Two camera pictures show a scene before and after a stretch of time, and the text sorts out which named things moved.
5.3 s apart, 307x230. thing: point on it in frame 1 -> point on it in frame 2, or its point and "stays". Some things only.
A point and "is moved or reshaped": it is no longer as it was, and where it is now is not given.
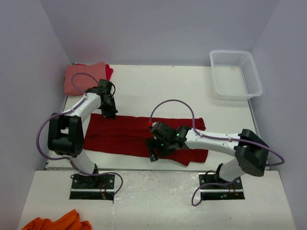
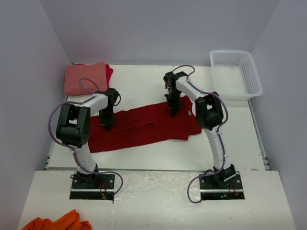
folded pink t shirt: (79, 78) stays
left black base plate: (100, 187) stays
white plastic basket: (235, 76) stays
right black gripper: (153, 143) -> (174, 107)
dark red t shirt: (128, 135) is moved or reshaped
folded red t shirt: (109, 72) stays
